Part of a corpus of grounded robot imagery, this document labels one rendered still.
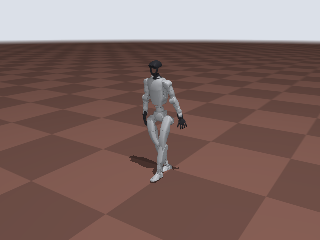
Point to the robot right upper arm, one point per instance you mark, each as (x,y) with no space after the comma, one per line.
(146,96)

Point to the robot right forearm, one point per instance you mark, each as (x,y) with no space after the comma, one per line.
(145,106)

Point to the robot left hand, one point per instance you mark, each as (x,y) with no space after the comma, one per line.
(181,122)

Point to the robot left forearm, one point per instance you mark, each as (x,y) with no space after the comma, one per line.
(177,107)

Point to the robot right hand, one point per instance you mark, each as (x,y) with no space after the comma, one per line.
(144,118)

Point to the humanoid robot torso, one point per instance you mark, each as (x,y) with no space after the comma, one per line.
(159,96)

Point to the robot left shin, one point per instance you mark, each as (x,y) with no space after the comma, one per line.
(161,158)

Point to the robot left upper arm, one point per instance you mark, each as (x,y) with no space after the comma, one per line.
(167,84)

